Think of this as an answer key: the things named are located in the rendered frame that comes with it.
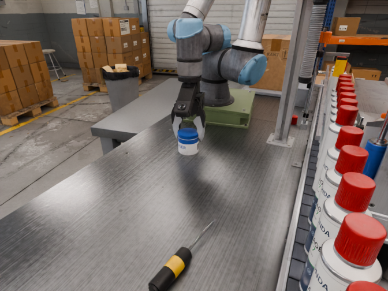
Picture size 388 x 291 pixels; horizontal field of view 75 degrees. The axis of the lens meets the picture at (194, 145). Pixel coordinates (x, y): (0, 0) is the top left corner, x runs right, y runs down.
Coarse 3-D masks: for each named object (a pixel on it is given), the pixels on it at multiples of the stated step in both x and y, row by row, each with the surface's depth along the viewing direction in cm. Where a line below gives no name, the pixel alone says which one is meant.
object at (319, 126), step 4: (328, 68) 143; (328, 72) 134; (324, 80) 120; (324, 84) 112; (324, 88) 106; (324, 92) 101; (324, 96) 96; (324, 100) 92; (320, 104) 92; (324, 104) 89; (320, 108) 85; (320, 112) 81; (320, 116) 78; (320, 120) 75; (320, 124) 73; (320, 128) 70; (316, 132) 68; (320, 132) 68; (316, 136) 66; (320, 136) 66
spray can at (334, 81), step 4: (344, 72) 94; (332, 76) 96; (332, 80) 96; (336, 80) 95; (332, 84) 96; (336, 84) 95; (332, 88) 97; (328, 92) 99; (328, 96) 99; (328, 100) 99; (324, 108) 101; (324, 112) 102
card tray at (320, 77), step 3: (330, 72) 180; (312, 75) 185; (318, 75) 184; (321, 75) 183; (324, 75) 182; (351, 75) 175; (318, 78) 177; (321, 78) 177; (324, 78) 177; (315, 81) 168; (318, 81) 168; (354, 81) 154; (354, 84) 151
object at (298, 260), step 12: (312, 144) 79; (312, 156) 73; (312, 168) 67; (312, 180) 63; (312, 192) 58; (300, 216) 52; (300, 228) 49; (300, 240) 46; (300, 252) 44; (300, 264) 42; (300, 276) 40; (288, 288) 38
